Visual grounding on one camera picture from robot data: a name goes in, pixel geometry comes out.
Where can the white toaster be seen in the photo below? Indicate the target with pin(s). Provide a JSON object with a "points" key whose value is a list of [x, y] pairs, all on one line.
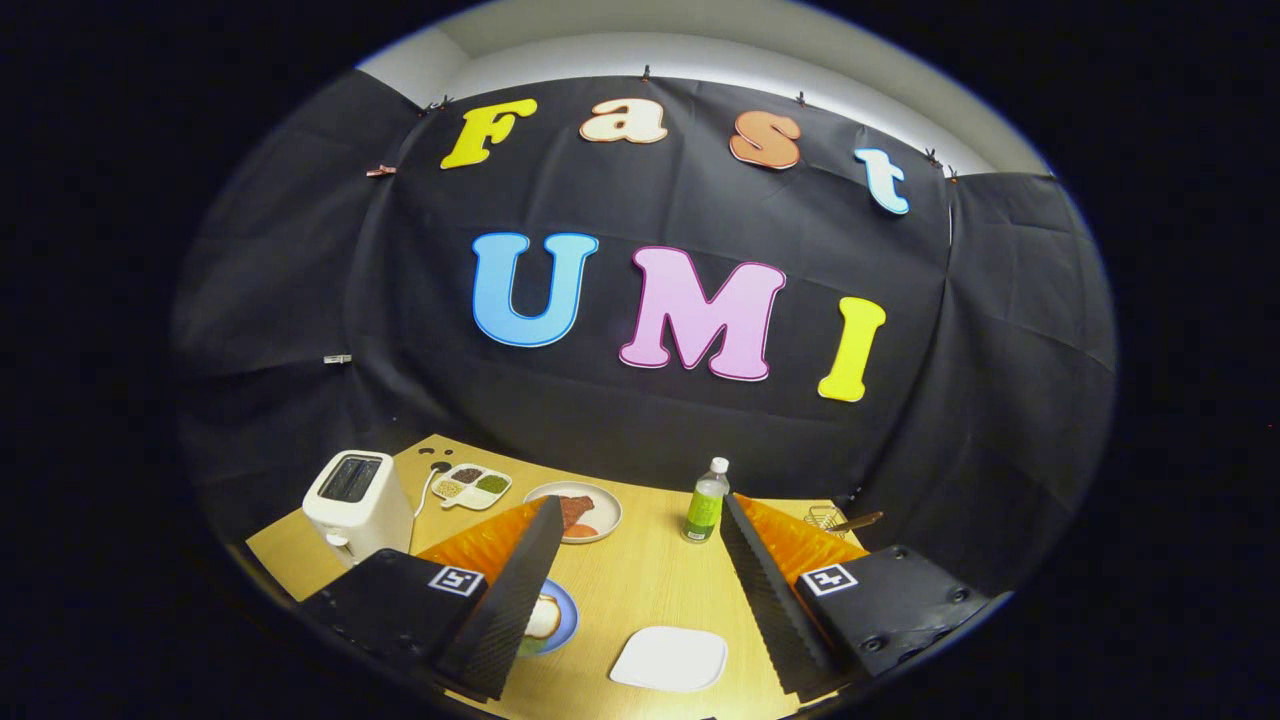
{"points": [[365, 520]]}

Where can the white square plate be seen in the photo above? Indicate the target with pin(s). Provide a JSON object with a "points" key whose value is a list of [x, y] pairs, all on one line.
{"points": [[668, 658]]}

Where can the white divided bean dish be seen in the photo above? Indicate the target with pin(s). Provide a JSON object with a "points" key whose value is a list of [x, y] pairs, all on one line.
{"points": [[472, 483]]}

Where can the red tomato slice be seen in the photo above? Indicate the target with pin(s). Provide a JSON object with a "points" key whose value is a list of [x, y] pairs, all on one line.
{"points": [[580, 530]]}

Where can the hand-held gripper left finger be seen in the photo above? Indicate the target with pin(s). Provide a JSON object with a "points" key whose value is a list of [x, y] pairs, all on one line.
{"points": [[510, 600]]}

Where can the black backdrop cloth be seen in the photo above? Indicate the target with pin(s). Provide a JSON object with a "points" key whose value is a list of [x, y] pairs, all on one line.
{"points": [[600, 190]]}

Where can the brown meat slices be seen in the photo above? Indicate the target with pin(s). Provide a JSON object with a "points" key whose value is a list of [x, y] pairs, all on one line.
{"points": [[575, 510]]}

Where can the browned toast slice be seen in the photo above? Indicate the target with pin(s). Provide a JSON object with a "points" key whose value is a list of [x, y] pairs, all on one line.
{"points": [[543, 617]]}

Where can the green label plastic bottle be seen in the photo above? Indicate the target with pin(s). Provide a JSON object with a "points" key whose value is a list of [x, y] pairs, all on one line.
{"points": [[705, 510]]}

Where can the white round plate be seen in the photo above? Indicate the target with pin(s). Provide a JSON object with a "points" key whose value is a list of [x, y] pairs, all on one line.
{"points": [[605, 510]]}

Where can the blue round plate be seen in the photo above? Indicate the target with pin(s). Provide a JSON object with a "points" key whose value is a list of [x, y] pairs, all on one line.
{"points": [[568, 620]]}

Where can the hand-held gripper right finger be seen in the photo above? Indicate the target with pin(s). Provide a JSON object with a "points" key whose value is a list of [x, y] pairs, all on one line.
{"points": [[770, 600]]}

